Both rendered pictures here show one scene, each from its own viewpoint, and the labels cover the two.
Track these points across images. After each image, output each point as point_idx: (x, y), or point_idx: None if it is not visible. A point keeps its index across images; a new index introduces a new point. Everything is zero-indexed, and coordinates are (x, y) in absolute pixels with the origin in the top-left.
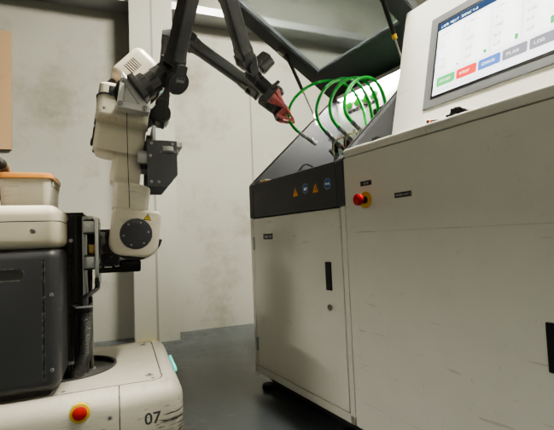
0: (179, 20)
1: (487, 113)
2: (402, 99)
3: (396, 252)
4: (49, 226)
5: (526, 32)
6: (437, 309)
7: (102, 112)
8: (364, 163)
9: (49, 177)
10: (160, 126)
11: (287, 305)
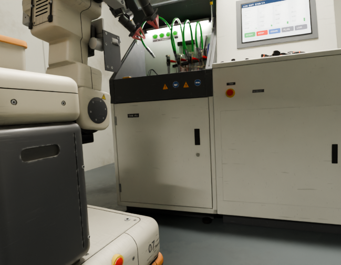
0: None
1: (311, 55)
2: (221, 40)
3: (252, 120)
4: (75, 99)
5: (292, 22)
6: (277, 145)
7: None
8: (229, 72)
9: (27, 47)
10: None
11: (154, 159)
